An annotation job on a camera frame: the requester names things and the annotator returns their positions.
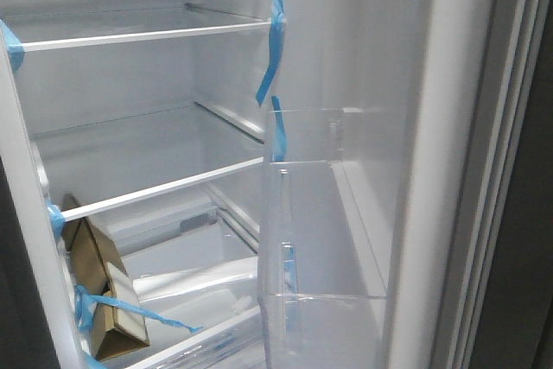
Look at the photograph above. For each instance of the grey fridge door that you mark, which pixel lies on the grey fridge door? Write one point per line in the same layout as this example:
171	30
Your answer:
447	215

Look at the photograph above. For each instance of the blue tape on door bin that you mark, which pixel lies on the blue tape on door bin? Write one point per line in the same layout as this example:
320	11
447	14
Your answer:
280	144

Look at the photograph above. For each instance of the clear upper door bin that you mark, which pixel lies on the clear upper door bin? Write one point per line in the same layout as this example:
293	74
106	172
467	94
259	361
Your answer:
313	135

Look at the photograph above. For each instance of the clear door bin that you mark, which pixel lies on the clear door bin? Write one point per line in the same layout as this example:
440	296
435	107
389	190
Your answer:
321	294
313	135

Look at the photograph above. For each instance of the clear lower door bin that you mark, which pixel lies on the clear lower door bin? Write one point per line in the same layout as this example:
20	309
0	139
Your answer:
321	294

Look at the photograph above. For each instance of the lower glass fridge shelf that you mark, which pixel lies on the lower glass fridge shelf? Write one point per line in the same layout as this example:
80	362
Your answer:
120	162

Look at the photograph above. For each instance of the glass fridge shelf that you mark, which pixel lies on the glass fridge shelf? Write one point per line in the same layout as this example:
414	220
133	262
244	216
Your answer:
60	31
120	162

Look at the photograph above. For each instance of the upper glass fridge shelf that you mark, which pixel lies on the upper glass fridge shelf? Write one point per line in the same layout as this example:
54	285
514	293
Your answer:
60	31

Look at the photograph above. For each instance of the blue tape strip top right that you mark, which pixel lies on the blue tape strip top right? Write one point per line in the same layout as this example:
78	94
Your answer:
275	45

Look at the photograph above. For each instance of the clear crisper drawer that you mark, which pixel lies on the clear crisper drawer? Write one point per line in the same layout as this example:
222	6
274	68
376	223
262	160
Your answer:
220	300

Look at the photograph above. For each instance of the brown cardboard box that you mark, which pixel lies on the brown cardboard box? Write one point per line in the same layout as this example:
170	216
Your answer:
98	266

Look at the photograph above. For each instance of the blue tape on lower shelf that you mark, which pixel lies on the blue tape on lower shelf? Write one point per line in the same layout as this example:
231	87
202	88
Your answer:
56	218

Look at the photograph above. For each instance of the blue tape on drawer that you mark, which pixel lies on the blue tape on drawer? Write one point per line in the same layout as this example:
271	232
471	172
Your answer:
84	315

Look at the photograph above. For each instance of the blue tape top left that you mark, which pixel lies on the blue tape top left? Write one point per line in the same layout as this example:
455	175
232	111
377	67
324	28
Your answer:
14	47

